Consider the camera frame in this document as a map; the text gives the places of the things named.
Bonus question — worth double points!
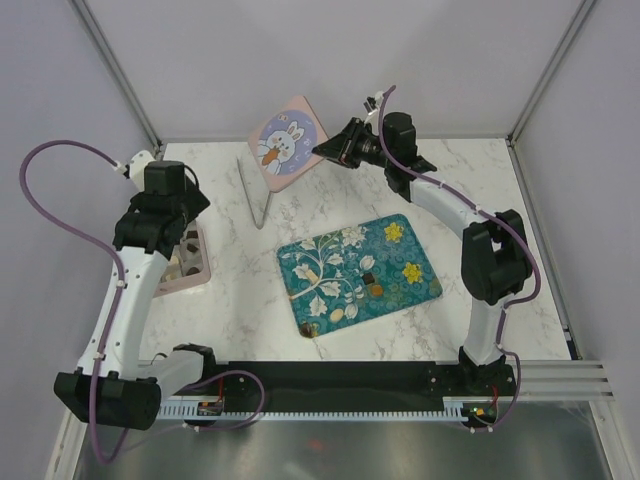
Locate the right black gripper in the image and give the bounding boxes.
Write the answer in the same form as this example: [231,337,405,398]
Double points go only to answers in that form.
[313,117,393,170]

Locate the metal box lid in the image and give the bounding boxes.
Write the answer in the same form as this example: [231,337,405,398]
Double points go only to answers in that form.
[248,95,328,193]

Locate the metal tongs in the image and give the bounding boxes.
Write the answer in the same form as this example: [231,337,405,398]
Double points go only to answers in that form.
[236,153,274,230]

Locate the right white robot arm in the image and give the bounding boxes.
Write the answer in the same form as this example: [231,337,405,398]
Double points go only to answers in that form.
[312,112,535,395]

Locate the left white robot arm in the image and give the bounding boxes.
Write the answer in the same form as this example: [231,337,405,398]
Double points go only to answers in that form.
[54,185,219,430]

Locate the pink chocolate box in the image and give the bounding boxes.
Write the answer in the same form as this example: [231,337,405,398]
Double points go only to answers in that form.
[154,221,211,298]

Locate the dark ridged square chocolate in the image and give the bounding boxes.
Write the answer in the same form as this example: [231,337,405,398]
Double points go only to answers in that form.
[362,273,375,285]

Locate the white oval chocolate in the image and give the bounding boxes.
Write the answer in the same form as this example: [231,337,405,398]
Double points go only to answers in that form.
[330,309,344,323]

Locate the dark swirl chocolate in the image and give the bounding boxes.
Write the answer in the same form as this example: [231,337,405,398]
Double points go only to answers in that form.
[299,322,317,339]

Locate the teal floral tray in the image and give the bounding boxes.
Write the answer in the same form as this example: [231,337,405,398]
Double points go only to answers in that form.
[276,213,443,338]

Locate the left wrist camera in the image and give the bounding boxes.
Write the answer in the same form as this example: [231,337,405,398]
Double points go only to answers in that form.
[112,150,199,196]

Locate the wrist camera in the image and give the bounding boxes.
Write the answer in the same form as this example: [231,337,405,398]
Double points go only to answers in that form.
[112,150,199,196]
[364,91,385,123]

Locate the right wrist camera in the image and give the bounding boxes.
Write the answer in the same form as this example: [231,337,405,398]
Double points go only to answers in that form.
[364,91,385,123]

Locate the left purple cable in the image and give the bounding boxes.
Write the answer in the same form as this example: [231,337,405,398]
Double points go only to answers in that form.
[18,139,266,466]

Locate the left aluminium frame post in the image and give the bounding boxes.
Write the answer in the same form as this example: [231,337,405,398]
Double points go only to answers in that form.
[69,0,164,154]

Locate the aluminium frame post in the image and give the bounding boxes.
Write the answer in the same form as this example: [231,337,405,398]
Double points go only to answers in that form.
[506,0,599,148]
[69,0,164,154]

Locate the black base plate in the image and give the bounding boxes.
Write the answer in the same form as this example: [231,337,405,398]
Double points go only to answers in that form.
[195,361,515,414]

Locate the white cable duct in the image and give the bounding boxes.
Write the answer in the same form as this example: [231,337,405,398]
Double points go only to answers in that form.
[157,397,501,421]

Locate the right aluminium frame post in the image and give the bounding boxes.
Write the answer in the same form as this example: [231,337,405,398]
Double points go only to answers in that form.
[506,0,599,148]

